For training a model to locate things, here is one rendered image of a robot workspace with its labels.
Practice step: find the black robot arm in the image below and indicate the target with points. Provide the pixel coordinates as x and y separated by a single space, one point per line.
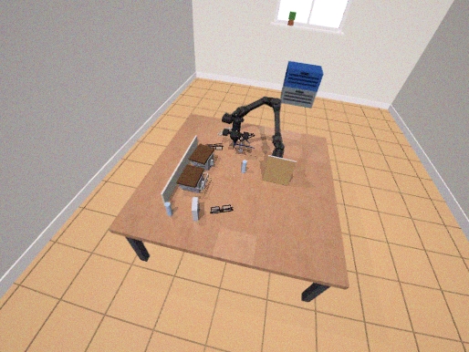
241 111

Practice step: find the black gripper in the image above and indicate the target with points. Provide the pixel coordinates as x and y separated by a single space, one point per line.
244 135

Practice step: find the white curved panel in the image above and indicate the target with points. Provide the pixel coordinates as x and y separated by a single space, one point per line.
171 183

